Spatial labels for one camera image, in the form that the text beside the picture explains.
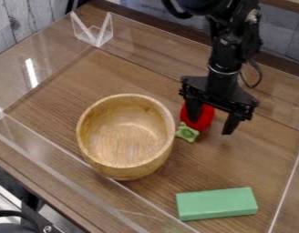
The green rectangular block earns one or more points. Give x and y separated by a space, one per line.
216 203

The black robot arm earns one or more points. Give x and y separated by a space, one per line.
235 41

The red plush strawberry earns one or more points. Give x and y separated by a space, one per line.
189 129

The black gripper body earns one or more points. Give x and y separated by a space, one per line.
220 93

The clear acrylic corner bracket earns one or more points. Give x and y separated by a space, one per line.
93 35

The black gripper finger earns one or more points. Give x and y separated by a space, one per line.
193 109
231 123

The wooden bowl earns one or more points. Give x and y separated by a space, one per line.
124 134

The black metal clamp bracket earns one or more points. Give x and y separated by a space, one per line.
45 226

